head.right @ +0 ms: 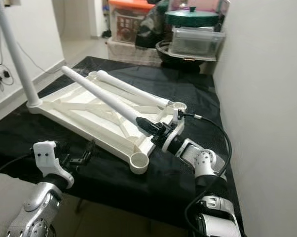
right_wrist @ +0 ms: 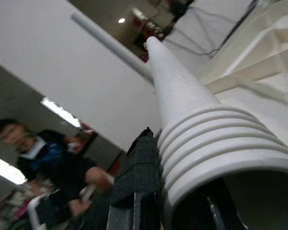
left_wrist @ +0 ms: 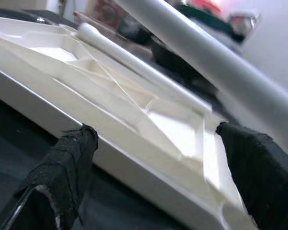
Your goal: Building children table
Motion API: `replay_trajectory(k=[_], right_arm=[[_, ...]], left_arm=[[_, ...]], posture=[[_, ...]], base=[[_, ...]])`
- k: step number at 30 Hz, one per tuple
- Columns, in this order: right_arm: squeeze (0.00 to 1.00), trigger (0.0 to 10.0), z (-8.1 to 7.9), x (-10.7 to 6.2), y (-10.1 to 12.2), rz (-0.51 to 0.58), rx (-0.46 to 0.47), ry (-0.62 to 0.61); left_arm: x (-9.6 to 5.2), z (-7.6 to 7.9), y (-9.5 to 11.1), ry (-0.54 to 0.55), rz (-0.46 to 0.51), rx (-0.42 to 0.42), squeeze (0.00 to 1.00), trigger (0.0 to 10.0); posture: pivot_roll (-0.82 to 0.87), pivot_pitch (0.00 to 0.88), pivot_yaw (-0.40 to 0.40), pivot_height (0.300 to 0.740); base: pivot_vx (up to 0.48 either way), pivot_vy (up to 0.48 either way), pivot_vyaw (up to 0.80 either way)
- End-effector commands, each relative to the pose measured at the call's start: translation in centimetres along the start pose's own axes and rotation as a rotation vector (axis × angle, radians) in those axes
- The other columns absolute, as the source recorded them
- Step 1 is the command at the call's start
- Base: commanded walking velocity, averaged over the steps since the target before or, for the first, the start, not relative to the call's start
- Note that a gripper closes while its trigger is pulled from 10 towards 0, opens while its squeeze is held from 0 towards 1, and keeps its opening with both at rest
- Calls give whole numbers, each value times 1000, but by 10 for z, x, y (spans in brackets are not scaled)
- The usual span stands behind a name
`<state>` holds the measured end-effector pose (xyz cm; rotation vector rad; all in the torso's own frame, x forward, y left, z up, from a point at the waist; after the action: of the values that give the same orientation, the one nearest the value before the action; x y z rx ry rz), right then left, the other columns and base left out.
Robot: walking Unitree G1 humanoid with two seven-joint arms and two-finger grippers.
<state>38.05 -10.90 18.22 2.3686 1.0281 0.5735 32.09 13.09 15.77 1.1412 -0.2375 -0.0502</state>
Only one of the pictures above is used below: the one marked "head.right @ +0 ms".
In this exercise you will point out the cream plastic table top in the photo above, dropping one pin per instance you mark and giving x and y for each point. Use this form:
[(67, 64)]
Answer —
[(119, 142)]

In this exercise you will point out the white plastic table leg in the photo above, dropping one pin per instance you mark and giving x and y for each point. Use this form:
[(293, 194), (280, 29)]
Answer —
[(15, 54), (101, 95), (133, 89)]

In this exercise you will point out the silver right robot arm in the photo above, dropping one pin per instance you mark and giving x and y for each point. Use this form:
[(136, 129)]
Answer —
[(205, 160)]

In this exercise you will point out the black tablecloth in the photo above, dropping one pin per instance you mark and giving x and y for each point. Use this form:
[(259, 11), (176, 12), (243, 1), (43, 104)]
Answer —
[(143, 197)]

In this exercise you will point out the black round basin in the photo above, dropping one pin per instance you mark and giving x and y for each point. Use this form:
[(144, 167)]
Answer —
[(164, 57)]

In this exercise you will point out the black bag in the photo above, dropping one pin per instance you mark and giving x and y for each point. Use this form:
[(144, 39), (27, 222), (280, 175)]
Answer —
[(151, 28)]

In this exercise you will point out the clear plastic storage box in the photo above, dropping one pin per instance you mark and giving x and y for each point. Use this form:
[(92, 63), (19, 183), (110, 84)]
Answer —
[(198, 43)]

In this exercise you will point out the dark green round lid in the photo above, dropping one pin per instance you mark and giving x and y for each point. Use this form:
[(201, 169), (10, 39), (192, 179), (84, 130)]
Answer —
[(193, 18)]

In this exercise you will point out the orange plastic lid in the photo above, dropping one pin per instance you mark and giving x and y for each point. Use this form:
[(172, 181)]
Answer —
[(131, 4)]

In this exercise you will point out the pink plastic box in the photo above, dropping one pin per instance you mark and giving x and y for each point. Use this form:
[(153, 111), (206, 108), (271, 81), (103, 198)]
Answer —
[(198, 3)]

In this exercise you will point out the grey framed picture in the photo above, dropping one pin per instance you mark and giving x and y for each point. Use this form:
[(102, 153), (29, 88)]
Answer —
[(225, 6)]

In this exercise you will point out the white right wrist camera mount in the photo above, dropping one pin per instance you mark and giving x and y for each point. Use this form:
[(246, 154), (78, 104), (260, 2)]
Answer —
[(174, 136)]

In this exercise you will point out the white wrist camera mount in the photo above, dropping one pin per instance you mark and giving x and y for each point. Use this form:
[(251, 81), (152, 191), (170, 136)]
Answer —
[(47, 160), (174, 136)]

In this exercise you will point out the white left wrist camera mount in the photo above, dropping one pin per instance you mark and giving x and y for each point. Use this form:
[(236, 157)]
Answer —
[(47, 160)]

